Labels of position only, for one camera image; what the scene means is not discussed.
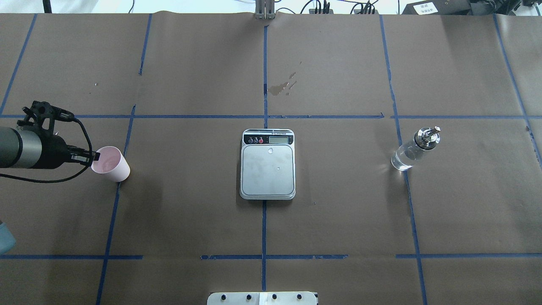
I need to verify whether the black power strip box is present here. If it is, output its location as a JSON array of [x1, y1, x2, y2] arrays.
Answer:
[[401, 0, 473, 15]]

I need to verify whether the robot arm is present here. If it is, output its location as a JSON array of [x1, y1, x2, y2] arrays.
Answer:
[[0, 127, 101, 169]]

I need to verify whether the digital kitchen scale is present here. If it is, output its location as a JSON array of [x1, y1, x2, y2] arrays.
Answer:
[[240, 129, 296, 200]]

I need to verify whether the pink plastic cup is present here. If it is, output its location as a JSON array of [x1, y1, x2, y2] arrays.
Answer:
[[91, 146, 130, 182]]

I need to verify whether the black camera cable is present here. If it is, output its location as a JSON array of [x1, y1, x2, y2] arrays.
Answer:
[[0, 115, 94, 184]]

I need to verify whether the aluminium frame post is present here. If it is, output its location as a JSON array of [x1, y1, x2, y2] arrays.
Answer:
[[254, 0, 276, 20]]

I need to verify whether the glass sauce dispenser bottle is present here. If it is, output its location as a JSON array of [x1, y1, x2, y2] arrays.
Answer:
[[390, 126, 442, 172]]

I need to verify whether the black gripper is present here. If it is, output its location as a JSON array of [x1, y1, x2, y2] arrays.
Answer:
[[41, 135, 101, 169]]

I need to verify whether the white mounting plate with bolts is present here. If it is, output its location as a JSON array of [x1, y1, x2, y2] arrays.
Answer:
[[207, 291, 319, 305]]

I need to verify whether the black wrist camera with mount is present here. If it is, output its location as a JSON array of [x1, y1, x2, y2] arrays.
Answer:
[[16, 101, 79, 138]]

